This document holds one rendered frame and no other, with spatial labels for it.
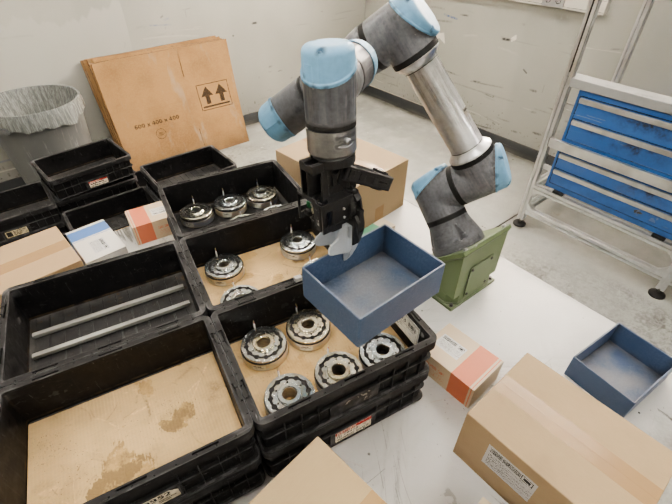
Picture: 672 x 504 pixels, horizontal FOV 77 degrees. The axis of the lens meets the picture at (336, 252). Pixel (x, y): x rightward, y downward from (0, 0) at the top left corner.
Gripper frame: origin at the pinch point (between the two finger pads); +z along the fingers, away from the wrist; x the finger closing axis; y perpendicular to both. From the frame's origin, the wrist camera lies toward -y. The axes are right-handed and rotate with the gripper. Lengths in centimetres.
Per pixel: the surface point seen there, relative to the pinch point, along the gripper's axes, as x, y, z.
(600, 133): -35, -193, 38
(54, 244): -80, 44, 21
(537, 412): 34.2, -19.1, 28.7
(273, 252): -41.9, -5.5, 26.5
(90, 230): -93, 34, 27
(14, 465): -15, 62, 24
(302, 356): -6.4, 8.4, 29.0
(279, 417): 8.7, 22.6, 20.1
